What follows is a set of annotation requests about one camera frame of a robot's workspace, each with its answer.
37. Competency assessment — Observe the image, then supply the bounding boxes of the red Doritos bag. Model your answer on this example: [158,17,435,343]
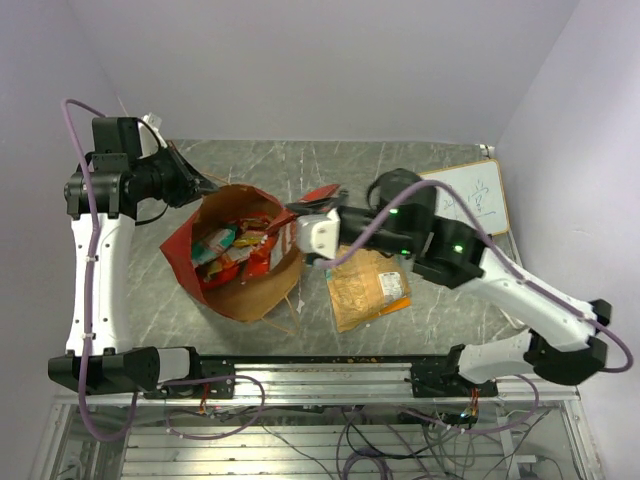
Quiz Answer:
[299,184,340,200]

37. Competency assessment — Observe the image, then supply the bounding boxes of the orange red chips bag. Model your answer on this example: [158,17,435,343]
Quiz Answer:
[233,211,295,281]

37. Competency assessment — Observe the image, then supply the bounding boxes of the red paper bag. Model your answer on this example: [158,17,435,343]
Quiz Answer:
[160,184,302,334]

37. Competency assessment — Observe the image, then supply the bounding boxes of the tan gold snack bag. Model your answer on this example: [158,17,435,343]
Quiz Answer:
[325,250,411,333]

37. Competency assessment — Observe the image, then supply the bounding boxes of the orange snack bag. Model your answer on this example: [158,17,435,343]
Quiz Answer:
[372,296,411,318]

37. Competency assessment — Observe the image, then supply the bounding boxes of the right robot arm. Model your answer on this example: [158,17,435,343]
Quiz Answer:
[286,169,612,396]

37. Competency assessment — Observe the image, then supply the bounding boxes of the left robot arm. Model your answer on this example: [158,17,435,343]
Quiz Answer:
[48,114,219,397]

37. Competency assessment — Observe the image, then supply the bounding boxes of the teal white snack bag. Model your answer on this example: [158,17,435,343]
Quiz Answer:
[191,225,237,268]

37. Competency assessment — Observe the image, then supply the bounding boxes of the colourful red yellow snack bag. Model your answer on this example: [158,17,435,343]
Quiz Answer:
[196,249,250,291]

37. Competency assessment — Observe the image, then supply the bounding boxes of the small whiteboard with stand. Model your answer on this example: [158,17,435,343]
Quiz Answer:
[421,160,510,236]

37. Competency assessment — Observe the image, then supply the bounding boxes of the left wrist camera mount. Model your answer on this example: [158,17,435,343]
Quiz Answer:
[138,113,166,156]

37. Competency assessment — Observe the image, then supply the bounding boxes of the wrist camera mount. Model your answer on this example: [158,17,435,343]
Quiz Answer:
[296,209,340,260]
[138,113,166,156]

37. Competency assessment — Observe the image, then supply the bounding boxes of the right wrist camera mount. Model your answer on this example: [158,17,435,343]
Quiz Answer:
[296,209,340,260]

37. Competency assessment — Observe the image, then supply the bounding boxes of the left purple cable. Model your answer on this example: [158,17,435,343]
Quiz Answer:
[60,98,139,443]

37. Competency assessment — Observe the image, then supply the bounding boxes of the aluminium frame rail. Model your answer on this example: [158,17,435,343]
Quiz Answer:
[33,357,604,479]

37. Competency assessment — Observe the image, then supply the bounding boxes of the loose wires under table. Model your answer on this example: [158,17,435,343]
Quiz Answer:
[164,377,551,480]

